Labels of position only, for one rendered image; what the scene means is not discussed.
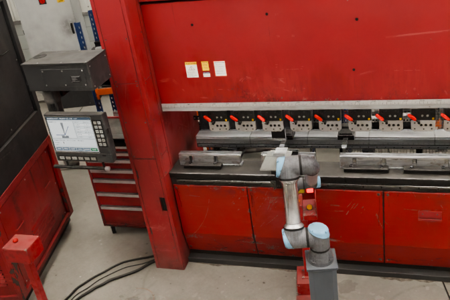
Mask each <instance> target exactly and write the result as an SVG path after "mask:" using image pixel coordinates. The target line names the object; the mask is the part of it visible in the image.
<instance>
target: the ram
mask: <svg viewBox="0 0 450 300"><path fill-rule="evenodd" d="M141 11H142V14H143V21H144V24H145V30H146V34H147V39H148V43H149V49H150V52H151V59H152V62H153V68H154V72H155V77H156V81H157V87H158V91H159V97H160V100H161V104H187V103H228V102H308V101H349V100H428V99H450V0H167V1H151V2H144V3H143V4H141ZM213 61H225V65H226V73H227V76H216V75H215V71H214V63H213ZM185 62H196V64H197V69H198V76H199V77H196V78H188V76H187V72H186V68H185ZM201 62H208V65H209V70H206V71H203V70H202V63H201ZM203 72H209V73H210V77H204V74H203ZM373 108H450V104H375V105H327V106H234V107H187V108H162V110H163V111H207V110H317V109H373Z"/></svg>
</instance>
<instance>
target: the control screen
mask: <svg viewBox="0 0 450 300"><path fill-rule="evenodd" d="M46 120H47V122H48V126H49V129H50V133H51V135H52V139H53V142H54V145H55V148H56V151H92V152H99V150H98V146H97V143H96V139H95V136H94V131H93V129H92V124H91V122H90V117H46ZM62 141H65V142H66V144H62Z"/></svg>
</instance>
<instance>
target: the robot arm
mask: <svg viewBox="0 0 450 300"><path fill-rule="evenodd" d="M318 172H319V163H318V161H317V160H316V159H314V158H313V157H311V156H308V155H292V156H284V157H278V158H277V168H276V177H278V178H279V181H280V182H281V183H282V186H283V199H284V206H285V219H286V224H285V225H284V228H283V229H282V235H283V241H284V244H285V247H286V248H288V249H291V248H292V249H295V248H310V249H309V254H308V261H309V263H310V264H311V265H313V266H315V267H327V266H329V265H330V264H332V263H333V261H334V255H333V252H332V250H331V248H330V241H329V229H328V227H327V226H326V225H325V224H323V223H321V222H313V223H311V224H310V225H308V227H304V224H303V223H302V222H301V216H300V209H299V194H298V192H299V191H300V190H303V189H311V188H320V187H321V180H320V177H319V176H317V174H318ZM300 175H305V177H299V176H300Z"/></svg>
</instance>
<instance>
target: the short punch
mask: <svg viewBox="0 0 450 300"><path fill-rule="evenodd" d="M271 135H272V139H273V141H286V132H285V128H284V130H282V131H271Z"/></svg>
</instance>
